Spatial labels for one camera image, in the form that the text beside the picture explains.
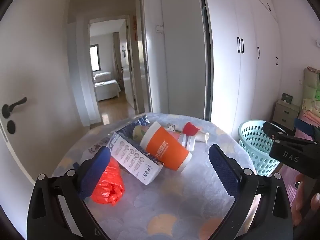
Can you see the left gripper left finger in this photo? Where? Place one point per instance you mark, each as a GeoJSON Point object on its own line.
{"type": "Point", "coordinates": [46, 219]}

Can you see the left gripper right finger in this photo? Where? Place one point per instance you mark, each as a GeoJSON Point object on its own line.
{"type": "Point", "coordinates": [272, 219]}

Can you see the red plastic bag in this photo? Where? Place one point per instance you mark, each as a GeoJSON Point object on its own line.
{"type": "Point", "coordinates": [110, 187]}

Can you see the white blue mask box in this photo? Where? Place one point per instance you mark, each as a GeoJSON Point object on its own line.
{"type": "Point", "coordinates": [133, 157]}

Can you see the red white paper cup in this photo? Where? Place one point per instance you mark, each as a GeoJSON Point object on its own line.
{"type": "Point", "coordinates": [194, 134]}

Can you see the orange paper cup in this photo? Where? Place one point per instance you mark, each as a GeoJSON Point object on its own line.
{"type": "Point", "coordinates": [158, 142]}

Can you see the pink yellow snack cup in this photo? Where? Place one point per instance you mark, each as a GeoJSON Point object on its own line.
{"type": "Point", "coordinates": [138, 132]}

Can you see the black dotted white paper bag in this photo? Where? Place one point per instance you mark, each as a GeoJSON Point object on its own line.
{"type": "Point", "coordinates": [170, 127]}

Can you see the person's right hand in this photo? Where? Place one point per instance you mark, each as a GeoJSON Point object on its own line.
{"type": "Point", "coordinates": [299, 201]}

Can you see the pink bed cover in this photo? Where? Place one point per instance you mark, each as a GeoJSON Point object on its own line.
{"type": "Point", "coordinates": [289, 174]}

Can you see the beige bedside table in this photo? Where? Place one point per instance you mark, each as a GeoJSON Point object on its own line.
{"type": "Point", "coordinates": [285, 114]}

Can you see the teal plastic laundry basket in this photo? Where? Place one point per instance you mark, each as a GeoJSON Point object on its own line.
{"type": "Point", "coordinates": [258, 145]}

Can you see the round floral tablecloth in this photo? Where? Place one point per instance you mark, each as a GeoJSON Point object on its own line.
{"type": "Point", "coordinates": [186, 205]}

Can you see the beige padded headboard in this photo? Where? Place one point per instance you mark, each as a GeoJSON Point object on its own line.
{"type": "Point", "coordinates": [311, 85]}

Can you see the white bed in far room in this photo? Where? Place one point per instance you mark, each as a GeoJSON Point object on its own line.
{"type": "Point", "coordinates": [106, 87]}

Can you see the white wardrobe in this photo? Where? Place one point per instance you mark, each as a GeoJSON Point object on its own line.
{"type": "Point", "coordinates": [246, 61]}

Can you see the black door handle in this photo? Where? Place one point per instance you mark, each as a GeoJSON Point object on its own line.
{"type": "Point", "coordinates": [7, 109]}

